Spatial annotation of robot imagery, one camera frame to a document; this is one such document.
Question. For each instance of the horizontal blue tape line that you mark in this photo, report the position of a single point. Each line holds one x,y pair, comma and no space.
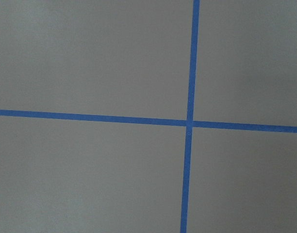
150,121

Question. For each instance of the vertical blue tape line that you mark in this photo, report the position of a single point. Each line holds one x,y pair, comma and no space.
189,117

